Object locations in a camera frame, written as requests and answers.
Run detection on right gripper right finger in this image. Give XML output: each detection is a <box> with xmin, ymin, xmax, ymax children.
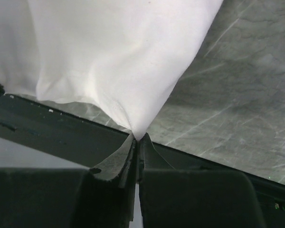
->
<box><xmin>139</xmin><ymin>134</ymin><xmax>266</xmax><ymax>228</ymax></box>

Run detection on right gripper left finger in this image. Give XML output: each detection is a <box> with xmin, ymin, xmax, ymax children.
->
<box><xmin>0</xmin><ymin>135</ymin><xmax>136</xmax><ymax>228</ymax></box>

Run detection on white t shirt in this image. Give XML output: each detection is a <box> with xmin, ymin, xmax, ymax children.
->
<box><xmin>0</xmin><ymin>0</ymin><xmax>222</xmax><ymax>139</ymax></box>

